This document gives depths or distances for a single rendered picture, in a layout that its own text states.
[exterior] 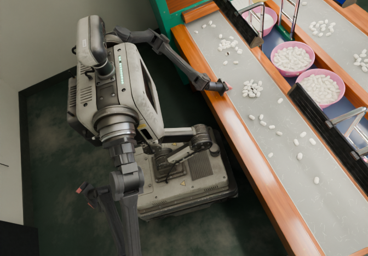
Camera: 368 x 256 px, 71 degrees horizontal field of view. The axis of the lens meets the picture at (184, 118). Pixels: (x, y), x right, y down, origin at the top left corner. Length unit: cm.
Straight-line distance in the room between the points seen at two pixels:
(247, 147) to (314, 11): 119
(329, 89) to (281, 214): 81
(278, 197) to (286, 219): 10
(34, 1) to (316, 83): 249
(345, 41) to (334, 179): 95
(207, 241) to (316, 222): 96
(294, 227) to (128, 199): 80
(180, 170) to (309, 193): 77
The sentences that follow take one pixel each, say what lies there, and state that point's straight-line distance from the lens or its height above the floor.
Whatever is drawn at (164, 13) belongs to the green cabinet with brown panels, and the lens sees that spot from 211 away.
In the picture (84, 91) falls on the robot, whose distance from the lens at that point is 102.
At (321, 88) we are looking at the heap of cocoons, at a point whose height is 75.
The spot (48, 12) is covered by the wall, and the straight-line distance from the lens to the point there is 301.
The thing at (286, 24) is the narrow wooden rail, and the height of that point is 76.
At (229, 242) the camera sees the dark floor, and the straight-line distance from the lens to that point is 214.
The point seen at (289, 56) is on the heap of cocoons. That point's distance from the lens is 190.
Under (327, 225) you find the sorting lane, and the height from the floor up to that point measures 74.
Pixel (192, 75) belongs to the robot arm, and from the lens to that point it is 154.
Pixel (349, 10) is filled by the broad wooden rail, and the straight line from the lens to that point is 224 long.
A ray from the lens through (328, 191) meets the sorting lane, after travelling 149.
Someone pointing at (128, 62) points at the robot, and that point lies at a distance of 102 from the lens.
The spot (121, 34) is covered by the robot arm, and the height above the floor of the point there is 134.
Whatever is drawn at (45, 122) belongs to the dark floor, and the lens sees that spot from 326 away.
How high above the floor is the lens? 213
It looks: 57 degrees down
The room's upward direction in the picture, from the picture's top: 22 degrees counter-clockwise
